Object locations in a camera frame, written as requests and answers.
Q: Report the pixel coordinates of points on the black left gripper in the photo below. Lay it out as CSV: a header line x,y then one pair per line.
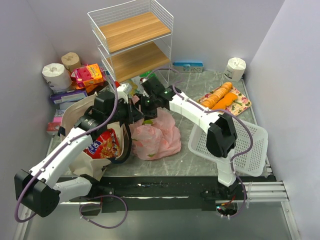
x,y
133,114

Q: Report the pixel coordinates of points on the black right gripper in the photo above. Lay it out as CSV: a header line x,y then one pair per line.
x,y
146,106

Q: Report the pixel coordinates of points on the red yellow snack bag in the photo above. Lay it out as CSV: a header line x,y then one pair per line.
x,y
105,146

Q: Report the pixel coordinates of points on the pink plastic grocery bag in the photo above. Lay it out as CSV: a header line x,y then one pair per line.
x,y
155,138

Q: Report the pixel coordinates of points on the beige canvas tote bag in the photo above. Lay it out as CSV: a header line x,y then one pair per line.
x,y
94,159

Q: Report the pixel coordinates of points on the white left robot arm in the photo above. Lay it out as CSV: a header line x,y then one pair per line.
x,y
37,188

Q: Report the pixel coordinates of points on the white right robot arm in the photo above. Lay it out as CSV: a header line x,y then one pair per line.
x,y
220,130

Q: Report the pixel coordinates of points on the green white Chubo bag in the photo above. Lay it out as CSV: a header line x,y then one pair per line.
x,y
134,85

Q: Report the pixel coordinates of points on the blue white tissue box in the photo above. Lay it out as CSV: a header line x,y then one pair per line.
x,y
188,67

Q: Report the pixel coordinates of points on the croissant bread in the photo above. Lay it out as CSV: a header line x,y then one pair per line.
x,y
215,97

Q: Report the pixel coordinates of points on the pink orange snack box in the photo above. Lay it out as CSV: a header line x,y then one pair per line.
x,y
88,75

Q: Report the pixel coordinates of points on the purple box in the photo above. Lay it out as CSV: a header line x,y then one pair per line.
x,y
68,96

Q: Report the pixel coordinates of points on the white RIO box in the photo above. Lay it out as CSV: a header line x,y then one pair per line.
x,y
59,113

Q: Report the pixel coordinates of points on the orange carrot piece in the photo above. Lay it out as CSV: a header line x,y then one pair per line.
x,y
226,101

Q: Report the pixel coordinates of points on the red pink box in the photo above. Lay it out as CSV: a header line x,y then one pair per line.
x,y
54,126

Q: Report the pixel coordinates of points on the brown toilet paper roll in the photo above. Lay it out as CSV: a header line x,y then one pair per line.
x,y
71,61

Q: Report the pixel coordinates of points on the white toilet paper roll left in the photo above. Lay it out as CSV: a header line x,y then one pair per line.
x,y
57,76

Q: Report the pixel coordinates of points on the white toilet paper roll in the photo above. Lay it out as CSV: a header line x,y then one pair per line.
x,y
57,76
234,69

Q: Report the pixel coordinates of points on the white toilet paper roll right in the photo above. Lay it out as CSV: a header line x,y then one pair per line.
x,y
234,69

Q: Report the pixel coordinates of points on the white plastic basket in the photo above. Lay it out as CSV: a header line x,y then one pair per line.
x,y
253,163

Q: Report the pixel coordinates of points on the white wire shelf rack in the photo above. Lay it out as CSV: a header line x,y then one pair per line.
x,y
133,37

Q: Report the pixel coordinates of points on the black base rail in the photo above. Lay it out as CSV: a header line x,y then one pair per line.
x,y
150,193

